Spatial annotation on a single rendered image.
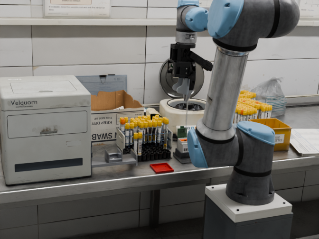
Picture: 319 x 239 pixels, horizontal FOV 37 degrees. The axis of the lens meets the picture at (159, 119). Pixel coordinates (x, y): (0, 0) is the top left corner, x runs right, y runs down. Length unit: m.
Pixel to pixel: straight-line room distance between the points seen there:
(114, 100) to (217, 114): 0.96
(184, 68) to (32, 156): 0.60
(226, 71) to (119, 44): 1.05
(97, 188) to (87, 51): 0.77
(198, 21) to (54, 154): 0.63
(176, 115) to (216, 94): 0.74
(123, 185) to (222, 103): 0.54
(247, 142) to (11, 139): 0.73
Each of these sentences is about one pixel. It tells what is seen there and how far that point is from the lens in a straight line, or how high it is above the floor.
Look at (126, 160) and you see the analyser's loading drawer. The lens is 1.70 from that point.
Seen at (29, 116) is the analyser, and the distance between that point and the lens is 1.55.
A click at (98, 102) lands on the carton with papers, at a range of 2.19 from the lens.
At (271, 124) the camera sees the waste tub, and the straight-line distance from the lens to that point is 2.12.
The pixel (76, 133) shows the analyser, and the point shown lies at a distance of 1.60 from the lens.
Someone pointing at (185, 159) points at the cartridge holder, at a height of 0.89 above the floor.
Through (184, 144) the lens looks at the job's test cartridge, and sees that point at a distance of 1.80.
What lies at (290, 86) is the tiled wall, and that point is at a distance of 2.72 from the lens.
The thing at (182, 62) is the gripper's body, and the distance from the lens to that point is 1.68.
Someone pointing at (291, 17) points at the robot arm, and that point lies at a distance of 1.24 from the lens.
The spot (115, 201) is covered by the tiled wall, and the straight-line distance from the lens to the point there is 2.49.
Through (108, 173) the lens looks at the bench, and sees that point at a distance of 1.69.
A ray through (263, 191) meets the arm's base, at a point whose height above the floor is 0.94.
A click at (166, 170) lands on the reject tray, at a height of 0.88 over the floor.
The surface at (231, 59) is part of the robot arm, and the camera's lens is 1.24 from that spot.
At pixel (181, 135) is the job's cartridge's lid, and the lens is 1.83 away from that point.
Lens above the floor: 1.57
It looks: 18 degrees down
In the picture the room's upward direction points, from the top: 3 degrees clockwise
